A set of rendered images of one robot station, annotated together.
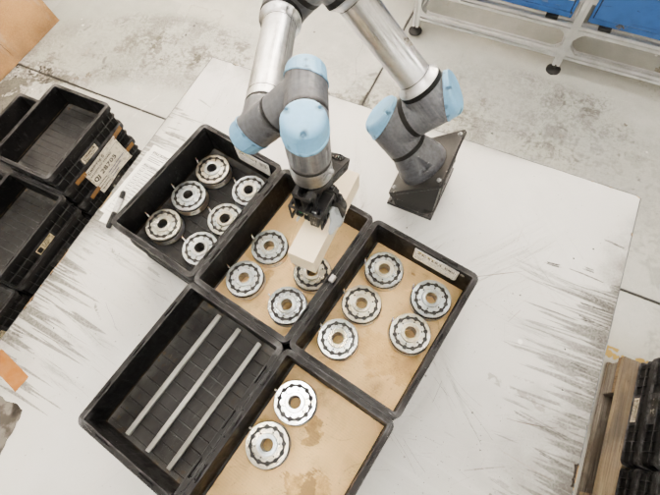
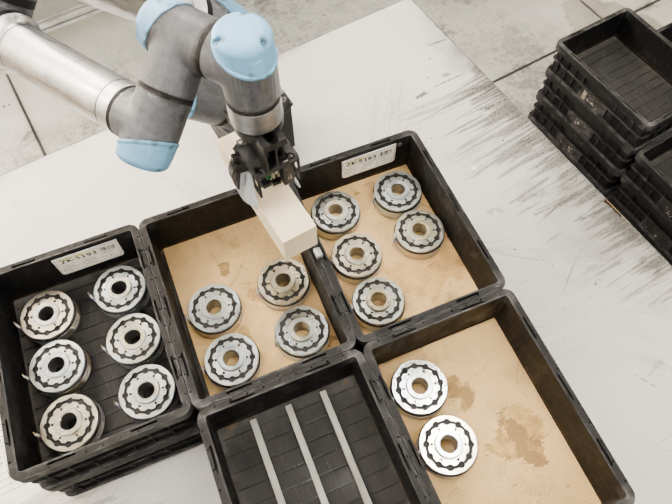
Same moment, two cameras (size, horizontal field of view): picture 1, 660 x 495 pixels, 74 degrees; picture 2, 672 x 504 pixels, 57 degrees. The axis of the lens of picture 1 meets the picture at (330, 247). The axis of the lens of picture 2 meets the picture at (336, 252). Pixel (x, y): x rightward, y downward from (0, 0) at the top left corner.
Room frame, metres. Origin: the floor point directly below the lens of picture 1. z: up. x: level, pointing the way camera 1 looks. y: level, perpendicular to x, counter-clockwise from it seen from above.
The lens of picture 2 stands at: (0.09, 0.47, 1.95)
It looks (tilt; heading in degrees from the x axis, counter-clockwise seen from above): 62 degrees down; 297
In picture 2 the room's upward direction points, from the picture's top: 1 degrees counter-clockwise
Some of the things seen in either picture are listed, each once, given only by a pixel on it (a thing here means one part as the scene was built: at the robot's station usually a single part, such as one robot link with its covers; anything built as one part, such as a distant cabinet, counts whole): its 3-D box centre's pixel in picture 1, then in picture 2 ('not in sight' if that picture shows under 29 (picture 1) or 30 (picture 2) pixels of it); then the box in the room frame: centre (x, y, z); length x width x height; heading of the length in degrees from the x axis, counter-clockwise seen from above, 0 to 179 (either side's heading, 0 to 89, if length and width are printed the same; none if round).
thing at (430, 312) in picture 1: (430, 299); (397, 191); (0.31, -0.24, 0.86); 0.10 x 0.10 x 0.01
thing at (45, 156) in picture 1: (82, 161); not in sight; (1.29, 1.05, 0.37); 0.40 x 0.30 x 0.45; 147
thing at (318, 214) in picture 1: (313, 193); (264, 147); (0.44, 0.02, 1.23); 0.09 x 0.08 x 0.12; 148
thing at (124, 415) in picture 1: (192, 385); (323, 498); (0.17, 0.38, 0.87); 0.40 x 0.30 x 0.11; 139
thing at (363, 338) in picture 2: (385, 311); (389, 229); (0.27, -0.11, 0.92); 0.40 x 0.30 x 0.02; 139
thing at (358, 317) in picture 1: (361, 303); (356, 255); (0.32, -0.06, 0.86); 0.10 x 0.10 x 0.01
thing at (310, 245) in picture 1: (325, 217); (266, 191); (0.47, 0.00, 1.07); 0.24 x 0.06 x 0.06; 148
